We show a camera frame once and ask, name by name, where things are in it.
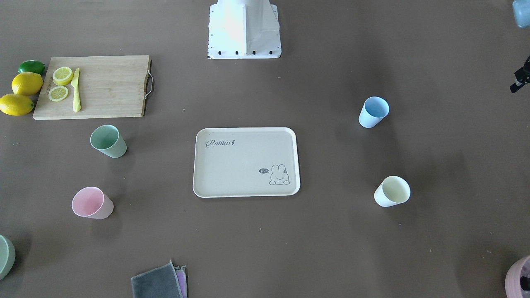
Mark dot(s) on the blue cup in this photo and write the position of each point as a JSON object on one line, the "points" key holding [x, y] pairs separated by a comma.
{"points": [[374, 110]]}

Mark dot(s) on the cream yellow cup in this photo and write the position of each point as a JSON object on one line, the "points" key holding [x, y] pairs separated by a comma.
{"points": [[392, 191]]}

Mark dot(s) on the green cup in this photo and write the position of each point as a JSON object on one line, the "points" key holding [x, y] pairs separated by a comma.
{"points": [[108, 140]]}

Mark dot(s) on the pink cup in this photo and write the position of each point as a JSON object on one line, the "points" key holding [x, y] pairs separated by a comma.
{"points": [[91, 202]]}

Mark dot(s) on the cream rabbit tray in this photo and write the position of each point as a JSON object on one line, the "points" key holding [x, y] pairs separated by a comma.
{"points": [[246, 162]]}

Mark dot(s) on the purple folded cloth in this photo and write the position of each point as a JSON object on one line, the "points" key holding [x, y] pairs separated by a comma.
{"points": [[181, 275]]}

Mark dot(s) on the bamboo cutting board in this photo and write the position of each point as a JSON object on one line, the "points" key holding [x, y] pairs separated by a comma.
{"points": [[109, 87]]}

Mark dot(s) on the grey folded cloth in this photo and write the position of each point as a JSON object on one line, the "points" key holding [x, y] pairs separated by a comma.
{"points": [[156, 283]]}

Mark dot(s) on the yellow plastic knife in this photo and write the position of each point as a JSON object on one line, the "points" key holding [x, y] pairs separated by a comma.
{"points": [[76, 102]]}

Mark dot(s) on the lower lemon slice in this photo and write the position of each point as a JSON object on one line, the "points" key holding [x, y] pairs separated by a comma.
{"points": [[58, 93]]}

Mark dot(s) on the lemon slice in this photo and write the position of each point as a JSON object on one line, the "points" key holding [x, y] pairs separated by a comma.
{"points": [[62, 76], [58, 93]]}

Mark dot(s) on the upper lemon slice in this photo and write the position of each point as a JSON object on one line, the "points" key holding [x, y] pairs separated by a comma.
{"points": [[62, 76]]}

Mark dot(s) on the green lime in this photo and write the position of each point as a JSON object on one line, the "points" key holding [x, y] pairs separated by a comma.
{"points": [[33, 66]]}

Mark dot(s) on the whole lemon near lime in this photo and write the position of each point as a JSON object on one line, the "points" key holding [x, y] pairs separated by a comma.
{"points": [[27, 83]]}

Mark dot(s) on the whole lemon outer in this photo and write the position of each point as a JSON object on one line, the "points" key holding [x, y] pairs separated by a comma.
{"points": [[15, 104]]}

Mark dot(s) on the green bowl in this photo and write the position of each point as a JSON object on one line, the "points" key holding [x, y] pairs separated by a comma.
{"points": [[7, 256]]}

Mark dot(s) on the pink bowl with ice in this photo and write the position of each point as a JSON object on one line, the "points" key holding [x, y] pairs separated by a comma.
{"points": [[517, 279]]}

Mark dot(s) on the blue container corner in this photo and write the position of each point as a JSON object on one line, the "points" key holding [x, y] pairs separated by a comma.
{"points": [[521, 12]]}

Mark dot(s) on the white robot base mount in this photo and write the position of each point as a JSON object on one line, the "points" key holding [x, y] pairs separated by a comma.
{"points": [[244, 29]]}

